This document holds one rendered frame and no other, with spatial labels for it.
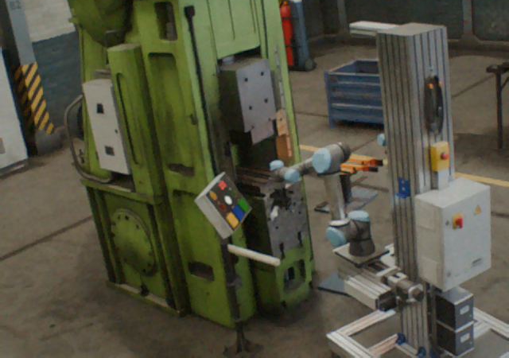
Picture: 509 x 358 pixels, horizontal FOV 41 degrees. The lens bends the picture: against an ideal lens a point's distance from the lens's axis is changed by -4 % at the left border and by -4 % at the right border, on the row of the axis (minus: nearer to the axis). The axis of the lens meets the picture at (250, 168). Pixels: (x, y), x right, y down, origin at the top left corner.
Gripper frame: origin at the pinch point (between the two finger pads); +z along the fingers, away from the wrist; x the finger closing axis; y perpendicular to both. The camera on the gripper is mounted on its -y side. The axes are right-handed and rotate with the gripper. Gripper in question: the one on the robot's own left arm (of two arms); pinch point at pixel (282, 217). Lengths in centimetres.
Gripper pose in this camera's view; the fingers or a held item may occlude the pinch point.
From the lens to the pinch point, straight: 416.8
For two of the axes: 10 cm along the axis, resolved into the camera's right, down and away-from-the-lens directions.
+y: 4.9, 2.4, -8.4
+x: 8.6, -2.9, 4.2
